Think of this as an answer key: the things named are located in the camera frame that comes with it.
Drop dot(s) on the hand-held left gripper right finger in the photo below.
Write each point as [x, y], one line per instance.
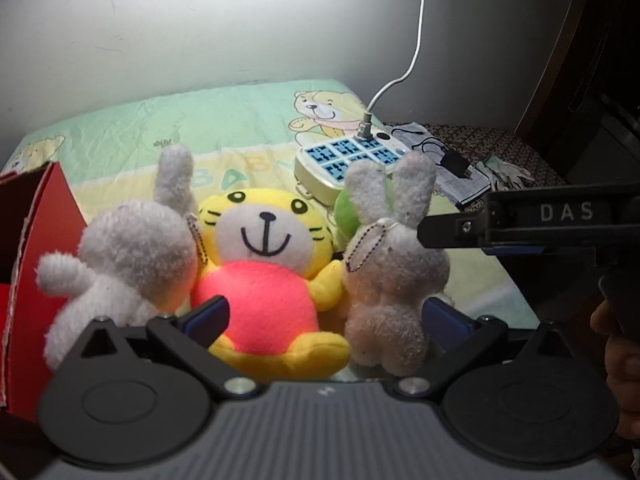
[444, 320]

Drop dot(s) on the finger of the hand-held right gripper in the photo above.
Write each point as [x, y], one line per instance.
[450, 230]

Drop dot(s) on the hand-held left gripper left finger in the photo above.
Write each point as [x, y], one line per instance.
[207, 321]

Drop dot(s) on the white rabbit plush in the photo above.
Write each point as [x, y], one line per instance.
[130, 260]
[395, 280]

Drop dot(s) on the yellow tiger plush pink shirt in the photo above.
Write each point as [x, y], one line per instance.
[265, 280]

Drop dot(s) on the red cardboard box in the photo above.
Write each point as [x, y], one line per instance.
[45, 240]

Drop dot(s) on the person's right hand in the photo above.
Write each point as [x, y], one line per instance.
[620, 385]

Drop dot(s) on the white glove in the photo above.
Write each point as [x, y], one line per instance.
[505, 170]

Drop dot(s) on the dark patterned cloth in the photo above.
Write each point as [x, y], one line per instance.
[500, 142]

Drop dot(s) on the white power strip blue sockets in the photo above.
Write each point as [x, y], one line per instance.
[345, 162]

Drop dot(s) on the dark wooden furniture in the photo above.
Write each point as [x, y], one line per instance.
[575, 35]

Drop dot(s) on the bear printed baby blanket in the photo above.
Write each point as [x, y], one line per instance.
[225, 115]

